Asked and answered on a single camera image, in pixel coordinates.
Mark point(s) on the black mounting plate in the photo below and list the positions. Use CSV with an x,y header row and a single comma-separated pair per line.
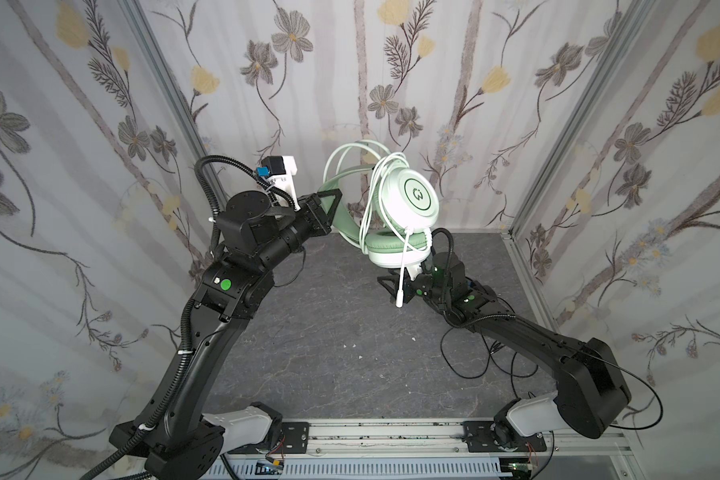
x,y
486,435
294,439

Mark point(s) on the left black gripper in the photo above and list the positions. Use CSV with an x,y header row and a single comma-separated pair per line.
x,y
314,215

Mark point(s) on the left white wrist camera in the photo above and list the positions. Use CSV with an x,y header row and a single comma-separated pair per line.
x,y
279,172

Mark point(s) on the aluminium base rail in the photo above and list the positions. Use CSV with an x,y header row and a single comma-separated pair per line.
x,y
431,438

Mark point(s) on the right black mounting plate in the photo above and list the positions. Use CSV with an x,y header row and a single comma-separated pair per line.
x,y
486,435

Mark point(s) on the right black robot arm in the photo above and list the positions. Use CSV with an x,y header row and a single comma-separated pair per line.
x,y
590,388

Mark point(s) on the green white headphones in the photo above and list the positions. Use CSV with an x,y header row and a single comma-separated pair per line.
x,y
402,207

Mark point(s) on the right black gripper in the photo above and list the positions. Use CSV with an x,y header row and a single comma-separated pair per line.
x,y
414,284

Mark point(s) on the white slotted cable duct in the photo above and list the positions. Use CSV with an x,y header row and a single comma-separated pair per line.
x,y
379,468

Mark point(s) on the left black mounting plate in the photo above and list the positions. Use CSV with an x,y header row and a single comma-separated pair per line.
x,y
294,439

